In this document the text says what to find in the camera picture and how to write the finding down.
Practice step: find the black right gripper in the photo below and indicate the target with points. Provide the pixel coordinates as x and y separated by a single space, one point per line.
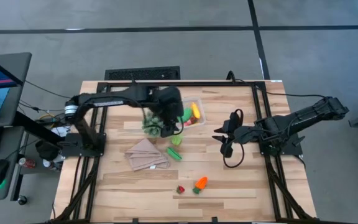
244 134

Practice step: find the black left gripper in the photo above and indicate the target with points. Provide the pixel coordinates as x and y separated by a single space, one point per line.
169 105

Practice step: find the green toy cucumber half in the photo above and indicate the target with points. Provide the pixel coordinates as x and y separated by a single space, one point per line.
174 153
187 114

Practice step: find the red pink toy fruit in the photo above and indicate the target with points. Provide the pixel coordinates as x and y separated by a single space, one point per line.
192 120

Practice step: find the yellow toy banana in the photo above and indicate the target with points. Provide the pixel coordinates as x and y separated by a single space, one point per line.
195 110

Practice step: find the orange toy carrot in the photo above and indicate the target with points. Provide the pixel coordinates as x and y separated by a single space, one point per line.
200 184

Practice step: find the red toy strawberry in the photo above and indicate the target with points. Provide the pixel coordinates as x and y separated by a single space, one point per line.
180 189

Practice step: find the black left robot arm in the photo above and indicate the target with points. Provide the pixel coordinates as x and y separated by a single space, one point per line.
110 100

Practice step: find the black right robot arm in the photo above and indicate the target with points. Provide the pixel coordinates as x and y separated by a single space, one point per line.
306 116

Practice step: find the clear plastic tupperware container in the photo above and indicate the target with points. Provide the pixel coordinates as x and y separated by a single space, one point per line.
201 121

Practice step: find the potted green succulent plant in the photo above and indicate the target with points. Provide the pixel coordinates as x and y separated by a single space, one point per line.
151 124

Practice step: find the black floor grille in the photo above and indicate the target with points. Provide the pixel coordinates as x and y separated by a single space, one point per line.
141 73

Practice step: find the black table clamp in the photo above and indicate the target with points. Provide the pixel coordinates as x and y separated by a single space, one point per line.
230 76
134 220
132 80
214 220

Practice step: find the folded beige cloth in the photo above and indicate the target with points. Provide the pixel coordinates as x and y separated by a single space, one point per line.
146 155

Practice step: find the black bag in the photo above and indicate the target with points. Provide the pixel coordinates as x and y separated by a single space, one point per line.
47 151

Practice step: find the red drink can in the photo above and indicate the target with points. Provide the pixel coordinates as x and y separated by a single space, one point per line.
27 162

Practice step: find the black caster wheel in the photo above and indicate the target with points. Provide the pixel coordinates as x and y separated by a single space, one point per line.
22 200

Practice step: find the grey computer desk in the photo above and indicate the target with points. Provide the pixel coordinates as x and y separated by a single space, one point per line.
11 183

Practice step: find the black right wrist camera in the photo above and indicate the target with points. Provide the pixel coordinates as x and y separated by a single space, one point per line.
233 123

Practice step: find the black metal rig frame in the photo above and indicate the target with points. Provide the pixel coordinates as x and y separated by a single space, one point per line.
179 84

